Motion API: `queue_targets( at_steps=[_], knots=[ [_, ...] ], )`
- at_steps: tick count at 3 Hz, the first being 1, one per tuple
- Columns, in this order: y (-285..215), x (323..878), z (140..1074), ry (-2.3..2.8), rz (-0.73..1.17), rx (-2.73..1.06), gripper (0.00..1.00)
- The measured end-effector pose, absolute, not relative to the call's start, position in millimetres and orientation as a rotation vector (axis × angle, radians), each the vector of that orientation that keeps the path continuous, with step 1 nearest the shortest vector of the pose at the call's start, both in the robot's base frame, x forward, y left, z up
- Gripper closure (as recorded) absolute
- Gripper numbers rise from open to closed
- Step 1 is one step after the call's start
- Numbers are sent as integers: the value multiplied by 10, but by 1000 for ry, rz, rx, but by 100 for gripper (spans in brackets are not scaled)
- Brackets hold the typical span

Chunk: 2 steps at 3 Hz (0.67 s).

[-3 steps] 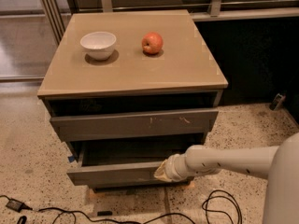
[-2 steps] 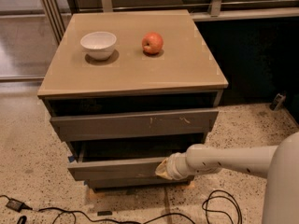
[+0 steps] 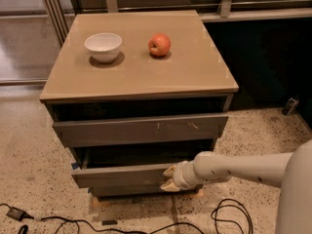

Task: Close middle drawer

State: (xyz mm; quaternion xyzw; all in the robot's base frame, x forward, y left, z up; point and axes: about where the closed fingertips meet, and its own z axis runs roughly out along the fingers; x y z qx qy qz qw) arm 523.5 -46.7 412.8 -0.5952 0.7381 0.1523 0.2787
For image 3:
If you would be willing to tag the white ceramic bowl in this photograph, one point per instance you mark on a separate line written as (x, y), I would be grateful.
(104, 47)

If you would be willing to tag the grey drawer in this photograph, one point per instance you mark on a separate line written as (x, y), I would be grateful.
(140, 130)
(135, 166)

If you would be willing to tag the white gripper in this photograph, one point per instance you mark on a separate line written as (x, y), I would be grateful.
(180, 177)

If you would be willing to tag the grey wooden drawer cabinet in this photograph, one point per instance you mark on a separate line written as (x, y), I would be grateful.
(192, 78)

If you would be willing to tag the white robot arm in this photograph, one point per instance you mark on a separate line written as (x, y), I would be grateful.
(291, 172)

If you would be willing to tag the small device on floor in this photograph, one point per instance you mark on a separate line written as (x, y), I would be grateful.
(290, 106)

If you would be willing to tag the red apple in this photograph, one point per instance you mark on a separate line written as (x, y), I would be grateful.
(159, 45)

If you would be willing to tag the black power adapter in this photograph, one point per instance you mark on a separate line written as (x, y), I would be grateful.
(18, 214)

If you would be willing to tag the blue tape piece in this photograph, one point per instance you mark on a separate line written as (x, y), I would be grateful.
(74, 166)

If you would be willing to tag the grey top drawer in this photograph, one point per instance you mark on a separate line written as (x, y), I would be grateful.
(140, 130)

